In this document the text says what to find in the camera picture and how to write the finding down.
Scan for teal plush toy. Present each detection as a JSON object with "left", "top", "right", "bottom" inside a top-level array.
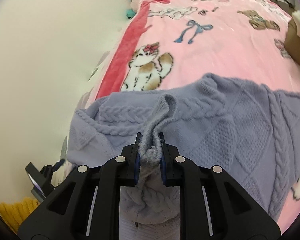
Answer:
[{"left": 126, "top": 9, "right": 136, "bottom": 19}]

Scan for pink cartoon fleece blanket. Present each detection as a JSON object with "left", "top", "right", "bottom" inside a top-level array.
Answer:
[{"left": 88, "top": 0, "right": 300, "bottom": 203}]

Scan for yellow knit sleeve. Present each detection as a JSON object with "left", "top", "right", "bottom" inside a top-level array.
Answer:
[{"left": 0, "top": 197, "right": 40, "bottom": 234}]

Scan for brown folded garment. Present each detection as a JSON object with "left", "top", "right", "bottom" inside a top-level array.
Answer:
[{"left": 284, "top": 19, "right": 300, "bottom": 66}]

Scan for lavender knit sweater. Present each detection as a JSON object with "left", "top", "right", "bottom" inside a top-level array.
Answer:
[{"left": 67, "top": 73, "right": 300, "bottom": 227}]

